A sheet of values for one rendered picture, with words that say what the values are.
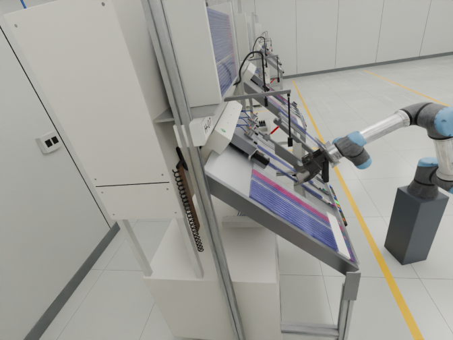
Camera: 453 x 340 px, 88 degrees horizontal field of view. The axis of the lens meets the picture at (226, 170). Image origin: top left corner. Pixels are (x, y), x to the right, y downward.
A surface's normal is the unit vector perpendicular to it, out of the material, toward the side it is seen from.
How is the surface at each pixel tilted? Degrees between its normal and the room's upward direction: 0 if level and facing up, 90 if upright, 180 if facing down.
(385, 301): 0
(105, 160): 90
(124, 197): 90
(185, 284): 90
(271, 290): 90
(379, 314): 0
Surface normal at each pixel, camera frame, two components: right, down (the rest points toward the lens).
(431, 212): 0.14, 0.47
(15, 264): 0.98, -0.07
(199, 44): -0.15, 0.51
